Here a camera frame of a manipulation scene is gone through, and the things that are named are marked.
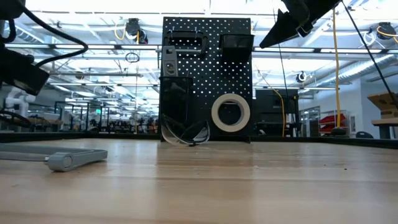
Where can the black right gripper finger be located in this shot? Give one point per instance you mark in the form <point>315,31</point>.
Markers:
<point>281,31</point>
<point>298,12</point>

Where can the white tape roll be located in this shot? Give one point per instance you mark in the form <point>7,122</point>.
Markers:
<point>217,124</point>

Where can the short black pegboard bin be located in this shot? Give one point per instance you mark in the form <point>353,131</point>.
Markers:
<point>236,46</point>

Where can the silver double-prong pegboard hook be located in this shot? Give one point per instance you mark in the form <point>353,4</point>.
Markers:
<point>171,32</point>
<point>196,32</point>

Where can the black metal pegboard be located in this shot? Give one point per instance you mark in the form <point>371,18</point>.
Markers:
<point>205,87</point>

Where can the red storage bin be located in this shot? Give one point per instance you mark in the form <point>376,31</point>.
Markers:
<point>332,123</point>

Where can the black round floor base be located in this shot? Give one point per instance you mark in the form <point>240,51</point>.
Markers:
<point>338,131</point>

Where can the cardboard box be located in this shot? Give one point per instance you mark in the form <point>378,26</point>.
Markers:
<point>384,104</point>

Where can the tall black pegboard bin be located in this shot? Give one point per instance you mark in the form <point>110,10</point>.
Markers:
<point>175,96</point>

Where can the black hanging ceiling device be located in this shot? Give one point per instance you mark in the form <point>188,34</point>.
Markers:
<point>135,29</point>

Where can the dark round chair back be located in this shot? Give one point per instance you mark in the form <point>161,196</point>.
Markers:
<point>364,135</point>

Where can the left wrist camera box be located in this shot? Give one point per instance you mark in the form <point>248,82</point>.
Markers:
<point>21,71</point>

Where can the black aluminium table frame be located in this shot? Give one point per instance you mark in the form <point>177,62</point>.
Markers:
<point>62,136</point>

